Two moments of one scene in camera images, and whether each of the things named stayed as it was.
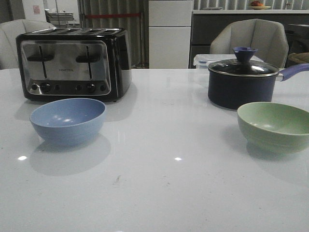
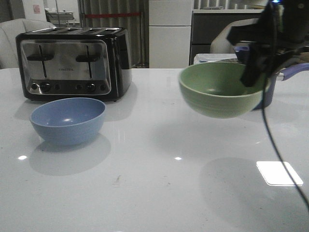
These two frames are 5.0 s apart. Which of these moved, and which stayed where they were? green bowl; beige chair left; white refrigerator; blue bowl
Moved: green bowl
Stayed: white refrigerator; beige chair left; blue bowl
